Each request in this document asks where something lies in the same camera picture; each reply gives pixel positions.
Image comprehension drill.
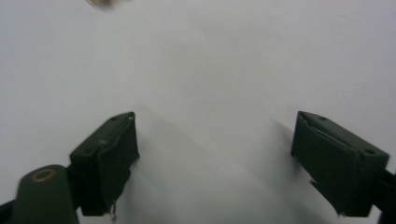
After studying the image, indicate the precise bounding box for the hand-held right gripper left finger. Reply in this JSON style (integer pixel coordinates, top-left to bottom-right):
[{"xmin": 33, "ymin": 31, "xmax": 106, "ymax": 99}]
[{"xmin": 68, "ymin": 111, "xmax": 140, "ymax": 222}]

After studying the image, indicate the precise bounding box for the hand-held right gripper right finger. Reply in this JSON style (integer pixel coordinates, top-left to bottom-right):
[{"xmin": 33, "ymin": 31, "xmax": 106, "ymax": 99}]
[{"xmin": 290, "ymin": 110, "xmax": 390, "ymax": 217}]

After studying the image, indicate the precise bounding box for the small brown blurred thing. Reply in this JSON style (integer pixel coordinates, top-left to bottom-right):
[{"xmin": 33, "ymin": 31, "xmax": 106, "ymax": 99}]
[{"xmin": 87, "ymin": 0, "xmax": 114, "ymax": 7}]

